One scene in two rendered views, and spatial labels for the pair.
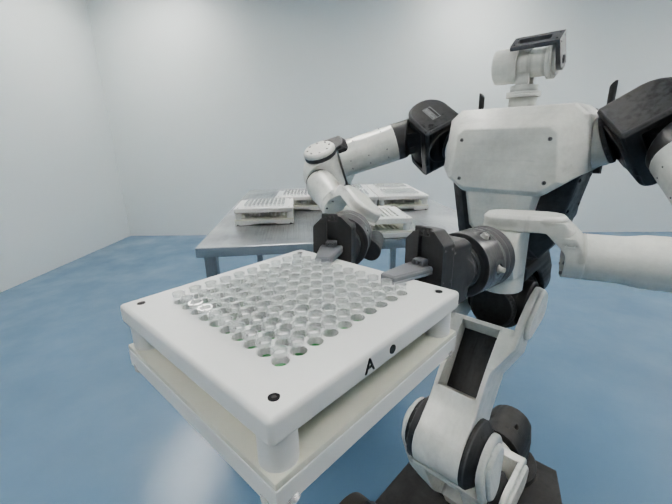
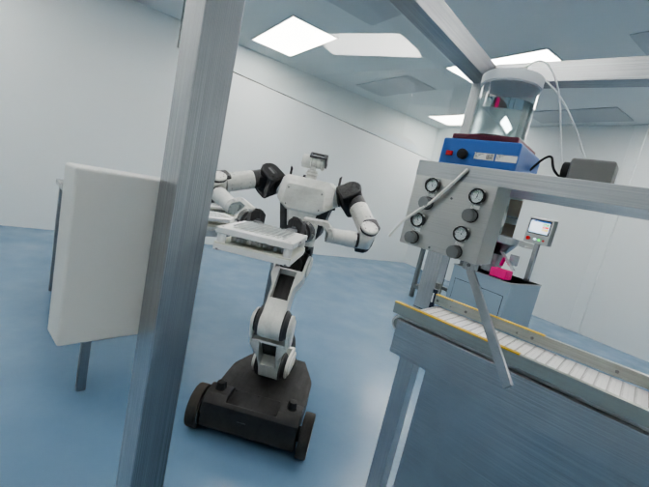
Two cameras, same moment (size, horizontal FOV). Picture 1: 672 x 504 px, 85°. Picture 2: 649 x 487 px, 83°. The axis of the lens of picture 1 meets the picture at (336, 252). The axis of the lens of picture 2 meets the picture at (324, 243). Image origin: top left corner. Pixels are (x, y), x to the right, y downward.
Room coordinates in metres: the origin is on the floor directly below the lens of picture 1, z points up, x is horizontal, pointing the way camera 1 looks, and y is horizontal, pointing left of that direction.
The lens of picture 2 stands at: (-0.73, 0.62, 1.24)
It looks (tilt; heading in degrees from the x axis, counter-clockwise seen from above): 9 degrees down; 323
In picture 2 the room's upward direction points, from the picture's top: 12 degrees clockwise
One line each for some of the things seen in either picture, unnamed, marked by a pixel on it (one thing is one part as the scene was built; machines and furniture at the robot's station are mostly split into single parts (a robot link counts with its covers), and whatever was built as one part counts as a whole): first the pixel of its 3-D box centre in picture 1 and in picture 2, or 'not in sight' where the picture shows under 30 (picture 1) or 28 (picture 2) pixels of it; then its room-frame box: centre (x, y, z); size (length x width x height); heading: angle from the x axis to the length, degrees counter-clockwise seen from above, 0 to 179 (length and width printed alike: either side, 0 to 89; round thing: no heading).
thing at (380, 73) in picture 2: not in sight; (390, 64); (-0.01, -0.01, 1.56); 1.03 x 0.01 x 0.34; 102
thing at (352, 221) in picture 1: (338, 246); (252, 222); (0.56, 0.00, 1.04); 0.12 x 0.10 x 0.13; 169
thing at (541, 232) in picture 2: not in sight; (533, 250); (0.87, -3.11, 1.07); 0.23 x 0.10 x 0.62; 177
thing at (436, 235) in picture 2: not in sight; (452, 216); (-0.14, -0.23, 1.23); 0.22 x 0.11 x 0.20; 12
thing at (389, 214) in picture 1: (371, 214); (212, 215); (1.36, -0.14, 0.93); 0.25 x 0.24 x 0.02; 96
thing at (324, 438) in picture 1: (295, 347); (263, 247); (0.34, 0.05, 1.00); 0.24 x 0.24 x 0.02; 47
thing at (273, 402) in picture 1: (292, 306); (266, 234); (0.34, 0.05, 1.04); 0.25 x 0.24 x 0.02; 47
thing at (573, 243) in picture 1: (530, 243); (317, 229); (0.52, -0.29, 1.05); 0.13 x 0.07 x 0.09; 63
